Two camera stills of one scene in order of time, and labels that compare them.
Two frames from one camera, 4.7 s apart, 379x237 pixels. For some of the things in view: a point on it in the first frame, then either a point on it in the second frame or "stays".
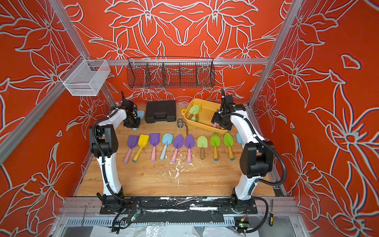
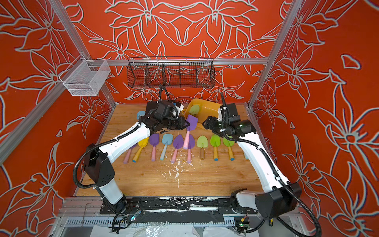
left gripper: [135, 125] → [182, 119]
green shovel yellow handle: [228, 140] stays
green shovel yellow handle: [215, 141] stays
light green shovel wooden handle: [202, 142] stays
